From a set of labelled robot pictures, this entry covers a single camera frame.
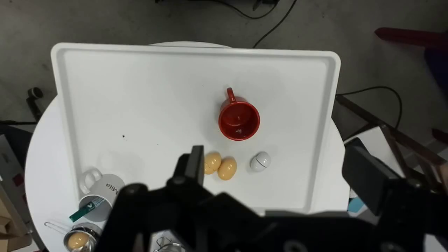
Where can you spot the large white plastic tray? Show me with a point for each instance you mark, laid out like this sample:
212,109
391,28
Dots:
140,116

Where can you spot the brown egg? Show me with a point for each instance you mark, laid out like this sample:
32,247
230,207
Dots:
227,168
213,162

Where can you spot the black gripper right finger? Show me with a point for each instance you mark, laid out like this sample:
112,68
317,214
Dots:
368,176

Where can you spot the white egg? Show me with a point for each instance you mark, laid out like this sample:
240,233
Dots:
259,161

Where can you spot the flat cardboard pieces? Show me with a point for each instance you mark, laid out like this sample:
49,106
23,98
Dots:
9,218

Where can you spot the white ceramic mug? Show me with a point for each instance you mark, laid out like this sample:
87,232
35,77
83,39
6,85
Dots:
107,186

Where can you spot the dark blue bin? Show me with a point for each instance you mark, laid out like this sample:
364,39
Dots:
440,63

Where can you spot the small black floor stand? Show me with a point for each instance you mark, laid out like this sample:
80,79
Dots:
35,95

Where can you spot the teal plastic spoon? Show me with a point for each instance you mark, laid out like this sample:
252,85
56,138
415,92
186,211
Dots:
84,212

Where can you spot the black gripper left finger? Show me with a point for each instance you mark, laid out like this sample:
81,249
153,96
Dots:
195,165

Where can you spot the red enamel cup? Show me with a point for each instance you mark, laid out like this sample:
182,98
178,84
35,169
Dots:
240,120

